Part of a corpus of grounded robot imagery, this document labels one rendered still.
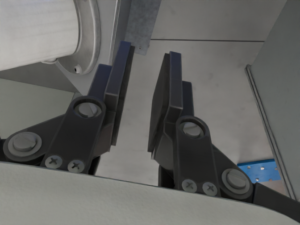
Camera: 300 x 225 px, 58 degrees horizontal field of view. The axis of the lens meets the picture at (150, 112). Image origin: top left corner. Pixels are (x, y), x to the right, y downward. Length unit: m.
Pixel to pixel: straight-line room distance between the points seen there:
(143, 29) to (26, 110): 1.41
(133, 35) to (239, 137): 1.78
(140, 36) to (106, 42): 0.29
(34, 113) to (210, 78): 1.19
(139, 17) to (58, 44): 0.28
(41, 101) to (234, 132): 1.48
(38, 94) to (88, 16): 1.70
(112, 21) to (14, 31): 0.12
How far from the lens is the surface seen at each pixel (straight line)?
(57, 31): 0.40
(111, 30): 0.37
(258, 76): 1.70
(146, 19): 0.65
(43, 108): 1.96
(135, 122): 2.18
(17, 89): 2.12
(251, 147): 2.46
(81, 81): 0.48
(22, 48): 0.39
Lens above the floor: 1.52
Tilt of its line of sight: 47 degrees down
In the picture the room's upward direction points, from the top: 174 degrees counter-clockwise
